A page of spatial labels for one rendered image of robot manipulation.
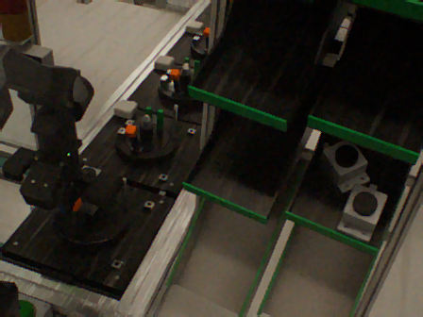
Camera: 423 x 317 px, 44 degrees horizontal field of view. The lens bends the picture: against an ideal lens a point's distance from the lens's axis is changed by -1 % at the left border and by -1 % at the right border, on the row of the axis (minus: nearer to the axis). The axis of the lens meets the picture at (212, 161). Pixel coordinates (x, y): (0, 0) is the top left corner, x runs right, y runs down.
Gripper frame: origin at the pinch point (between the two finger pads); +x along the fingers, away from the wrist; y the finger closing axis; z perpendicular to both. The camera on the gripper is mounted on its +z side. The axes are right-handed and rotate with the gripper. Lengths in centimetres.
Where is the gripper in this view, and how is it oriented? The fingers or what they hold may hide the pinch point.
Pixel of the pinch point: (65, 199)
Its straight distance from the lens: 89.4
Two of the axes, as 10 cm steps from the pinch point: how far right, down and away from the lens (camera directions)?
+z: -3.1, 5.9, -7.4
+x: -0.8, 7.6, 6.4
